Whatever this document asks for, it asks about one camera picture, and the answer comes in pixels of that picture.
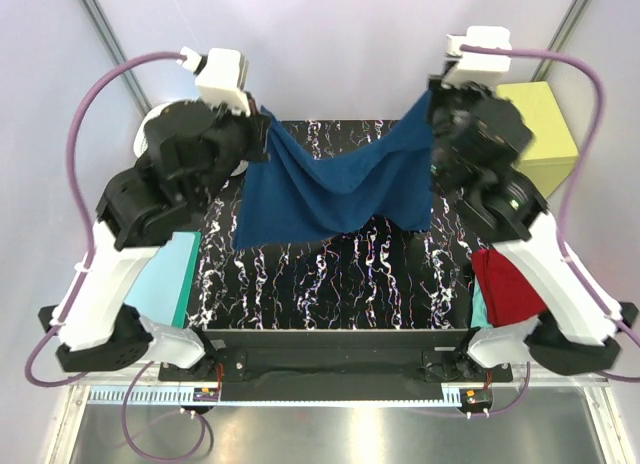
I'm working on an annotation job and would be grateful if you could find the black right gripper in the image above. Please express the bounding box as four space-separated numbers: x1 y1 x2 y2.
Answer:
424 60 497 187

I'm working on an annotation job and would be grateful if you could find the dark blue t-shirt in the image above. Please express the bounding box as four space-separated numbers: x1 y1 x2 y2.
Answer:
233 92 434 250

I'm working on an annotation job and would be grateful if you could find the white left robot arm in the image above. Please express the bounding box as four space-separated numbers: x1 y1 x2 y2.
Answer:
38 100 271 380

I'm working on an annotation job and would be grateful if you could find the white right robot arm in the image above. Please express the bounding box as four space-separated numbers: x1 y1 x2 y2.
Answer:
426 75 639 381

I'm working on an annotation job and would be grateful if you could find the white plastic basket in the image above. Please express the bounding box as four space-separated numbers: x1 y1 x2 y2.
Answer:
133 103 169 158

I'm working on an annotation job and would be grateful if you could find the yellow-green drawer box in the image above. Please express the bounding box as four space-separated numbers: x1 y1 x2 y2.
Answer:
496 82 579 198

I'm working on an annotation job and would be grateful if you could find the light blue clipboard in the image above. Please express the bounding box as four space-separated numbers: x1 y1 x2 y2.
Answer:
125 232 193 327

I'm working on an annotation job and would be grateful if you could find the red folded t-shirt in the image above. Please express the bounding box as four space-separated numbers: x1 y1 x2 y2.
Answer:
471 249 547 327

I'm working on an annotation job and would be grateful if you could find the teal folded cloth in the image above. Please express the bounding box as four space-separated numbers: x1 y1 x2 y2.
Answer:
470 281 492 328

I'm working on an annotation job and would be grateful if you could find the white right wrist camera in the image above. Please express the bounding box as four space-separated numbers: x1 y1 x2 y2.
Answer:
443 26 512 88

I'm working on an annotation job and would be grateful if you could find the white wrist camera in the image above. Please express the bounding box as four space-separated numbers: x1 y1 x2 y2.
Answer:
443 26 512 88
180 47 251 116

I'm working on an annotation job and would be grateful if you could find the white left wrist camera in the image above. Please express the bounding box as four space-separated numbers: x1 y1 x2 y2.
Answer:
180 47 251 116

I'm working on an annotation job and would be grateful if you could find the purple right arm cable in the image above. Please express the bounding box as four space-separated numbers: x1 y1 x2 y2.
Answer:
449 43 640 418

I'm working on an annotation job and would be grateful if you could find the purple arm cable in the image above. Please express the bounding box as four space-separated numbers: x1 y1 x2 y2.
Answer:
449 43 640 418
24 51 216 460

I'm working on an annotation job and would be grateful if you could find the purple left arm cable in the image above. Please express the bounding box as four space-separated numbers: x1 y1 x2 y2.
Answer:
24 51 216 460

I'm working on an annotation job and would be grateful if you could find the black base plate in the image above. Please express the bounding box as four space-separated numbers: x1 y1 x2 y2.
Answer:
158 330 513 406

